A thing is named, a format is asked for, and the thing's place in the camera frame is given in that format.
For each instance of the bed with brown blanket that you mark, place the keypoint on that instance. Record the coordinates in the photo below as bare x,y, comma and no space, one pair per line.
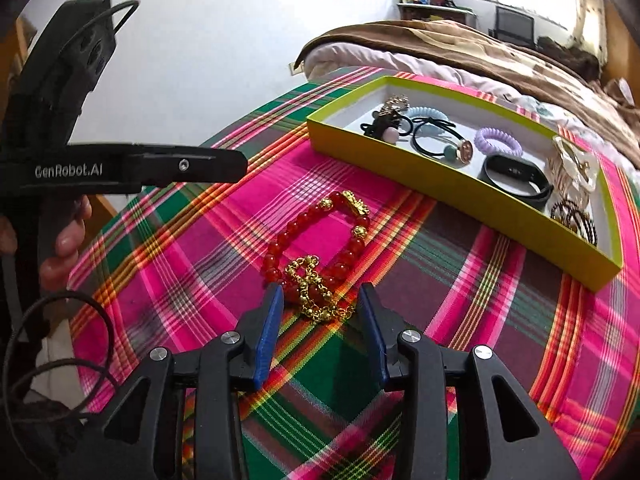
500,60

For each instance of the dark thin bangles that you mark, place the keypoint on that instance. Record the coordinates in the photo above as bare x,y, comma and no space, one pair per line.
575,217

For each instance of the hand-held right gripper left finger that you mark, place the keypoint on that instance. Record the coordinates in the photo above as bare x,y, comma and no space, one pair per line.
267,330

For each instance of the patterned curtain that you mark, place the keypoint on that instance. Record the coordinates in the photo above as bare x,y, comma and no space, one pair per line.
590,25

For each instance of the wall socket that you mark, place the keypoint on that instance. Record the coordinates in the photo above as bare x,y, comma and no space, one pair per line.
293,70

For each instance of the person's left hand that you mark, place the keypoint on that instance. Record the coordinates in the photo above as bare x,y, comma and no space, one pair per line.
67,245

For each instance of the pale floral duvet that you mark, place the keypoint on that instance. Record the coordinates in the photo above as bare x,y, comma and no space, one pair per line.
350,57

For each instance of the green-edged white box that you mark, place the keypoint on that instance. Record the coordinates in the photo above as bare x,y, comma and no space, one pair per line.
400,170

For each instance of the clear hair claw clip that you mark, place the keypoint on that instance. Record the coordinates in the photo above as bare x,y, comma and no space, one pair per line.
572,165

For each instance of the wooden wardrobe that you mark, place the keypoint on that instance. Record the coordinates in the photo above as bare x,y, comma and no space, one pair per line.
625,35

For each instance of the black smart band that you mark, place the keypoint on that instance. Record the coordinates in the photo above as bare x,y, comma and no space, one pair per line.
510,172

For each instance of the wooden shelf desk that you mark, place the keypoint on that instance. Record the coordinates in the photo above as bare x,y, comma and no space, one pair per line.
435,12

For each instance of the pink green plaid cloth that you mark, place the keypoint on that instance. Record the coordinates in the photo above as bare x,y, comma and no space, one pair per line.
450,310

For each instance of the bronze flower hair ornament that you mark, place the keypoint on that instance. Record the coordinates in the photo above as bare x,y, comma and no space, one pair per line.
396,104

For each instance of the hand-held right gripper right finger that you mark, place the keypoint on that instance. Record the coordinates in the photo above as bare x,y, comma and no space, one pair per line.
375,335

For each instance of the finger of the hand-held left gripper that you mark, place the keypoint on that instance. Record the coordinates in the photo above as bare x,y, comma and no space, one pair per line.
200,165

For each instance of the black television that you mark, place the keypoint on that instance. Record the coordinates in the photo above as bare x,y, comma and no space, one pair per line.
515,22

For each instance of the dark clothes pile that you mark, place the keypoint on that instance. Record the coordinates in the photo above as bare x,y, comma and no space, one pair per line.
570,57

